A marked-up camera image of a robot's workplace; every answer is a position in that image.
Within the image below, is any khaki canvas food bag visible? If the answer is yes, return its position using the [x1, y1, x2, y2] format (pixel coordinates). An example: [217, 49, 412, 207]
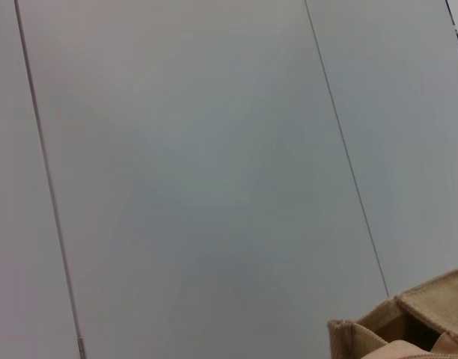
[326, 263, 458, 359]

